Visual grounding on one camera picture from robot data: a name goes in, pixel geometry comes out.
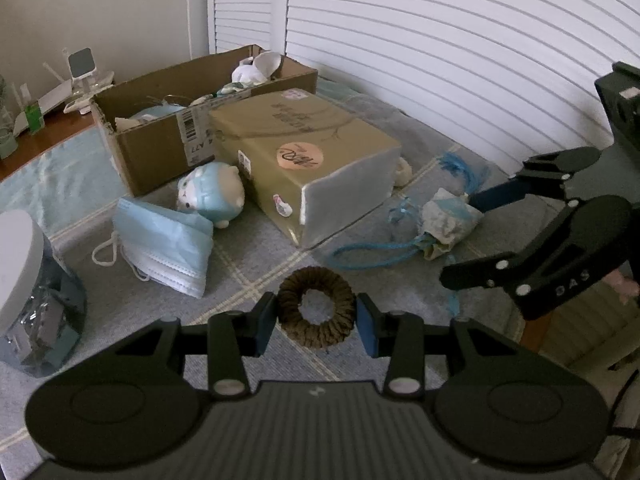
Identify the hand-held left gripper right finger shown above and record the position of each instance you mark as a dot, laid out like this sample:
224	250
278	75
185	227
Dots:
370	325

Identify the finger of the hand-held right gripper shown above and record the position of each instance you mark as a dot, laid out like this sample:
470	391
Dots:
465	275
487	200

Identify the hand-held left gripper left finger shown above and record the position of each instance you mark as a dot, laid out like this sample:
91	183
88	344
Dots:
265	325

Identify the brown hair scrunchie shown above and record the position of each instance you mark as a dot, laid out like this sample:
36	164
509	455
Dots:
315	337

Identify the small cream pouch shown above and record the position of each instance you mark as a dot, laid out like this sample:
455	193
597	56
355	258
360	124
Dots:
403	172

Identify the stack of blue face masks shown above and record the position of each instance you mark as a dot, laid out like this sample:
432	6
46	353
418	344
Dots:
160	240

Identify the blue and white plush toy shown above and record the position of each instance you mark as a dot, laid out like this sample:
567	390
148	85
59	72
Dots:
220	195

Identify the tan parcel box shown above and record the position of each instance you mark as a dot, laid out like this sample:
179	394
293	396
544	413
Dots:
300	150

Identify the brown cardboard box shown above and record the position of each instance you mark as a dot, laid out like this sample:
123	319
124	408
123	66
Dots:
150	160

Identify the blue face mask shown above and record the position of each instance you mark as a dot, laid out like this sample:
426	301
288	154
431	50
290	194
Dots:
155	112

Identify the white cloth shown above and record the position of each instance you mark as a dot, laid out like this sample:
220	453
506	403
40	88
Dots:
260	65

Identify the person's right hand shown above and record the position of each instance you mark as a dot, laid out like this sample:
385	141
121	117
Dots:
622	285

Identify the grey plaid blanket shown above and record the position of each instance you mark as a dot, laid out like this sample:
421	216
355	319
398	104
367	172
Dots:
250	270

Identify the white louvered closet door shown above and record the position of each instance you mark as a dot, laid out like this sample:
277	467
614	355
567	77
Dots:
450	50
245	5

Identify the clear jar with white lid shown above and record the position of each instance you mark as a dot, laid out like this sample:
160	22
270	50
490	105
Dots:
30	310

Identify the teal towel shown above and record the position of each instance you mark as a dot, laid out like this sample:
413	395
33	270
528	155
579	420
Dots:
65	170

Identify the wooden nightstand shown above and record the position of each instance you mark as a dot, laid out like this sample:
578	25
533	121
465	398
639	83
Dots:
55	127

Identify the white remote control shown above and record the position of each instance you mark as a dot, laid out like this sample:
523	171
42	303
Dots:
77	105

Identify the small green bottle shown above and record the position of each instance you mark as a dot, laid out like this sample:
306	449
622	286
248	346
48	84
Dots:
34	117

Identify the white router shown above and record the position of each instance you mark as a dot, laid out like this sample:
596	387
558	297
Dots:
50	100

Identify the white phone stand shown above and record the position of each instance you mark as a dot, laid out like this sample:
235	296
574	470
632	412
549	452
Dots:
80	62

